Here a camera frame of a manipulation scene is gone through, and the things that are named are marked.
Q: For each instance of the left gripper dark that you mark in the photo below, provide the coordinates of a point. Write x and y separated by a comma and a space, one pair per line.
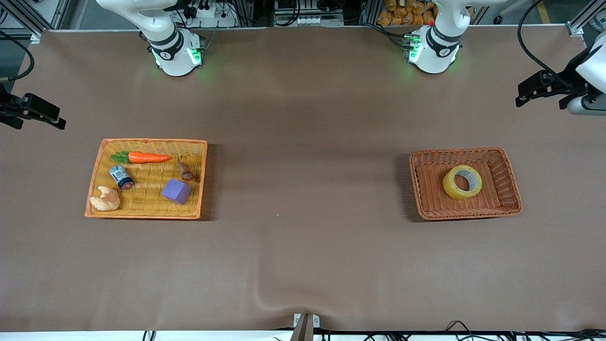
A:
563, 83

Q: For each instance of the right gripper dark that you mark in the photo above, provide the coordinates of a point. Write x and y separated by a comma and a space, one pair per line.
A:
6, 108

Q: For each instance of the yellow tape roll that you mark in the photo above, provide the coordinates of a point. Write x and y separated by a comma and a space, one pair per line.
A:
450, 187

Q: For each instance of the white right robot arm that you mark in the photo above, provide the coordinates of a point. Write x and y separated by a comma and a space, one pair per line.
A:
170, 52

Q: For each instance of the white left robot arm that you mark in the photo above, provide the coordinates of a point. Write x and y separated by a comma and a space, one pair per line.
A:
435, 52

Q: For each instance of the small jar black lid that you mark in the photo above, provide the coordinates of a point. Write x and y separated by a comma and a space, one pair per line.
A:
121, 177

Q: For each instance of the toy croissant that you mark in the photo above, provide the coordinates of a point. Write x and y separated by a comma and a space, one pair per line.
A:
106, 201

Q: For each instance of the orange toy carrot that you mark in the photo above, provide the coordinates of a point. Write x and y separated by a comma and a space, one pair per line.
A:
147, 157

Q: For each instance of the brown wicker basket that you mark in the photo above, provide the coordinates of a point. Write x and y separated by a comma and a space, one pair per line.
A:
497, 189

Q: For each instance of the yellow wicker basket orange rim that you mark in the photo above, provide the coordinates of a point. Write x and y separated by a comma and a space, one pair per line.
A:
147, 208

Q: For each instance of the brown toy root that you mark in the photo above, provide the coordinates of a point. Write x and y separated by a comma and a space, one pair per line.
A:
184, 171

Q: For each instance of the purple foam cube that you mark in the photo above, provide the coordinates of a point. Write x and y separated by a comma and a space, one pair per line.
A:
176, 192

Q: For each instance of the bag of orange toys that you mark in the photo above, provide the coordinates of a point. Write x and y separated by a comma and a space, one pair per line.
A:
402, 14

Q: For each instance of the large white power strip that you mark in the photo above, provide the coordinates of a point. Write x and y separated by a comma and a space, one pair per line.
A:
222, 21

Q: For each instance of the small white power strip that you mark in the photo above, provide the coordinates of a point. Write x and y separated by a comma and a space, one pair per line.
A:
312, 21

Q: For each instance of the brown table cover sheet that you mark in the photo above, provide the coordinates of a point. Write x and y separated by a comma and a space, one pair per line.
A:
303, 142

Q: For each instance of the aluminium frame profile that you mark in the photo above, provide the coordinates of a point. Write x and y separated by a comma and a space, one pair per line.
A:
584, 19
21, 16

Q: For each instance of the metal table clamp bracket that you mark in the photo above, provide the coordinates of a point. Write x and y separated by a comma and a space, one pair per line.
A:
316, 322

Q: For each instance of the brown camera pole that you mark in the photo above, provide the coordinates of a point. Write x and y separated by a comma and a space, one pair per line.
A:
303, 331

